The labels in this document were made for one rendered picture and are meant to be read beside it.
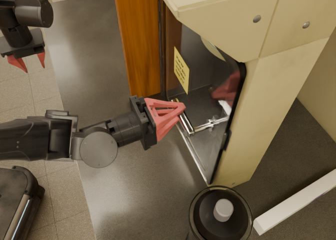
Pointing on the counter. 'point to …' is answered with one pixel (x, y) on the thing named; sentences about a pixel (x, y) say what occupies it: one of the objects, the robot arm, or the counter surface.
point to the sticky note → (181, 70)
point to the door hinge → (159, 39)
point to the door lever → (189, 131)
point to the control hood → (225, 15)
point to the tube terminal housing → (276, 77)
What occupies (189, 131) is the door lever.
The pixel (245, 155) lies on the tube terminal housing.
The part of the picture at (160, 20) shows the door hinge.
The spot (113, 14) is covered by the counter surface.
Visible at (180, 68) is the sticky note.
